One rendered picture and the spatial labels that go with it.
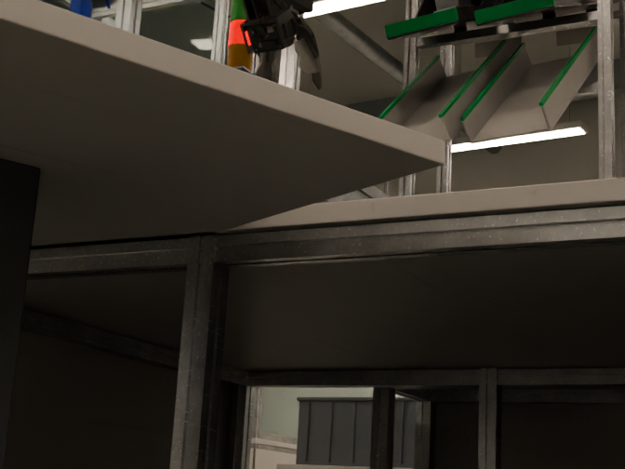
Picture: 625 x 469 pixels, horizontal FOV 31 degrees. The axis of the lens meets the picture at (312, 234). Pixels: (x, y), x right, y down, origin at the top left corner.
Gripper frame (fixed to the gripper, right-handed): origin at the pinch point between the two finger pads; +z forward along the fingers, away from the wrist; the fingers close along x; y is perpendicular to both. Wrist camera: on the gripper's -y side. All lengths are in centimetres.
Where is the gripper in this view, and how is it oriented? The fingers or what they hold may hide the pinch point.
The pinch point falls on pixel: (296, 86)
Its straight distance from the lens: 195.1
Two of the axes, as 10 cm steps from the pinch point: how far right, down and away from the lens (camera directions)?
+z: 2.6, 8.9, 3.7
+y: -3.7, 4.5, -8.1
